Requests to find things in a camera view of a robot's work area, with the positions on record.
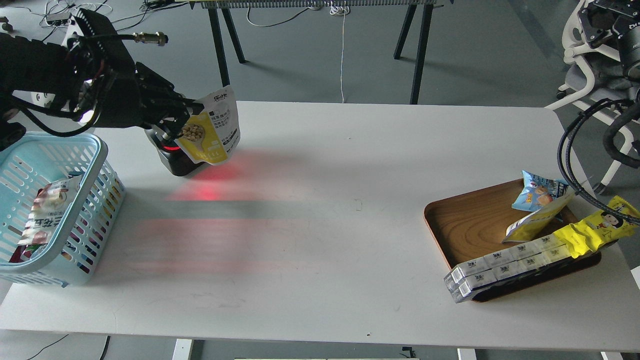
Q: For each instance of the blue snack bag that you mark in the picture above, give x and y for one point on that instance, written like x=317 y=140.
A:
x=538 y=192

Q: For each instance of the red white snack pack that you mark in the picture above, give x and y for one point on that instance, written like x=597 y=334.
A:
x=46 y=213

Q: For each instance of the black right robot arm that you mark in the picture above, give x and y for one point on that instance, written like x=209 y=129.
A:
x=616 y=21

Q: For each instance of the yellow white snack pouch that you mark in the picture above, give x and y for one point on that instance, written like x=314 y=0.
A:
x=526 y=228

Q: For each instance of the black power adapter floor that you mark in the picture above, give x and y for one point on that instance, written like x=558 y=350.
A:
x=58 y=19

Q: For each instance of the clear wrapped box row upper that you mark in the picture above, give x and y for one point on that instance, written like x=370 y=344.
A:
x=519 y=249

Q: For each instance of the yellow nut snack pouch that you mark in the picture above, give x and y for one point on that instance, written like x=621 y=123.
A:
x=212 y=131

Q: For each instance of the light blue plastic basket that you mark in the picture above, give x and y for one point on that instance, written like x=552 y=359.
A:
x=73 y=254

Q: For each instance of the yellow cartoon snack pack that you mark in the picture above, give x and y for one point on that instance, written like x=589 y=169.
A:
x=598 y=229

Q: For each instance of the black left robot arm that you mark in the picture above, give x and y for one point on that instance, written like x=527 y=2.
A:
x=36 y=79

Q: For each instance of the background black leg table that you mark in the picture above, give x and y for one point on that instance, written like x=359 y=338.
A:
x=375 y=54

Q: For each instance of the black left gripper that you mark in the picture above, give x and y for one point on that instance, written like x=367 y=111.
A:
x=114 y=91

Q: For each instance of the black barcode scanner red window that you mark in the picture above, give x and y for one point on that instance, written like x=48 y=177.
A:
x=172 y=156

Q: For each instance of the brown wooden tray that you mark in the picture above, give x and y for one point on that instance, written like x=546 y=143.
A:
x=474 y=224

